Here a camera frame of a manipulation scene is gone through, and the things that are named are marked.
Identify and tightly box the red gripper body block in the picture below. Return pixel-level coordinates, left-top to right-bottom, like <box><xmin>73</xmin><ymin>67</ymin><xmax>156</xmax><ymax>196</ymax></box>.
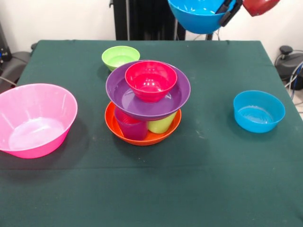
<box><xmin>242</xmin><ymin>0</ymin><xmax>280</xmax><ymax>17</ymax></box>

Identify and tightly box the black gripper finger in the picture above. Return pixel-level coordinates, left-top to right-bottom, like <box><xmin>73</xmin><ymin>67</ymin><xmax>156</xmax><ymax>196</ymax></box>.
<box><xmin>219</xmin><ymin>0</ymin><xmax>244</xmax><ymax>27</ymax></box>
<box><xmin>214</xmin><ymin>0</ymin><xmax>234</xmax><ymax>15</ymax></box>

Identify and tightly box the green cup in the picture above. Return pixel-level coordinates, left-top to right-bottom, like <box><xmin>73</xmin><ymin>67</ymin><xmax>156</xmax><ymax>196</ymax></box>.
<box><xmin>148</xmin><ymin>111</ymin><xmax>178</xmax><ymax>134</ymax></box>

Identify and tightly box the orange bowl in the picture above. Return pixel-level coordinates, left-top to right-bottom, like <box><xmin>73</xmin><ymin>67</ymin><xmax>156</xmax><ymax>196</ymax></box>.
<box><xmin>105</xmin><ymin>102</ymin><xmax>182</xmax><ymax>146</ymax></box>

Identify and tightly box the tangle of cables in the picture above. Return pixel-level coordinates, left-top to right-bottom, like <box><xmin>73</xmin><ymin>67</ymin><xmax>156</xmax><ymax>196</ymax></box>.
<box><xmin>284</xmin><ymin>60</ymin><xmax>303</xmax><ymax>105</ymax></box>

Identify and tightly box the green bowl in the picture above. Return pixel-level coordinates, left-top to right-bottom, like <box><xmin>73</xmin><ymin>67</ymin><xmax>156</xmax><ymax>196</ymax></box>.
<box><xmin>101</xmin><ymin>45</ymin><xmax>141</xmax><ymax>71</ymax></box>

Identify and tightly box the purple bowl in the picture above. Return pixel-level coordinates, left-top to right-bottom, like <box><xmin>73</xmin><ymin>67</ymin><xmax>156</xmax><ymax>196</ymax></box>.
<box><xmin>105</xmin><ymin>60</ymin><xmax>191</xmax><ymax>120</ymax></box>

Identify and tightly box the small magenta bowl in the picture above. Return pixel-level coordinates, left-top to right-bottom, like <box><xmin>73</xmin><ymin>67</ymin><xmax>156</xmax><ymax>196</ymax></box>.
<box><xmin>125</xmin><ymin>60</ymin><xmax>178</xmax><ymax>103</ymax></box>

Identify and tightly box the dark green table cloth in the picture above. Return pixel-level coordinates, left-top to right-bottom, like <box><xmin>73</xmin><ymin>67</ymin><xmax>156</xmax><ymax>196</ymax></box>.
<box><xmin>0</xmin><ymin>39</ymin><xmax>303</xmax><ymax>227</ymax></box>

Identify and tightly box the small blue bowl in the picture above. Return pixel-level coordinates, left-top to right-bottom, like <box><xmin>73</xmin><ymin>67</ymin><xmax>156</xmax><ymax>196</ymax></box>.
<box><xmin>233</xmin><ymin>90</ymin><xmax>286</xmax><ymax>133</ymax></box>

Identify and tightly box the large pink bowl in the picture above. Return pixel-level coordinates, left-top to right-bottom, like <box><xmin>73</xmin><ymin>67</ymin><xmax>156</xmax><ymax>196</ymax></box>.
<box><xmin>0</xmin><ymin>83</ymin><xmax>78</xmax><ymax>159</ymax></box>

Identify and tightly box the purple cup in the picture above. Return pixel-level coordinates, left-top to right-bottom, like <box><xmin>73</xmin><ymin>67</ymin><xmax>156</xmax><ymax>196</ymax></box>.
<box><xmin>114</xmin><ymin>107</ymin><xmax>148</xmax><ymax>141</ymax></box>

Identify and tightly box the large blue bowl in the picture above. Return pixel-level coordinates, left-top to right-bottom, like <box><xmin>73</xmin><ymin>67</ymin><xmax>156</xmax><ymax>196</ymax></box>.
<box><xmin>167</xmin><ymin>0</ymin><xmax>229</xmax><ymax>34</ymax></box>

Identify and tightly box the black stand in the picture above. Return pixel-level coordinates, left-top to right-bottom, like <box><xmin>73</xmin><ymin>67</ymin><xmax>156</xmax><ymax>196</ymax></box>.
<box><xmin>0</xmin><ymin>21</ymin><xmax>12</xmax><ymax>71</ymax></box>

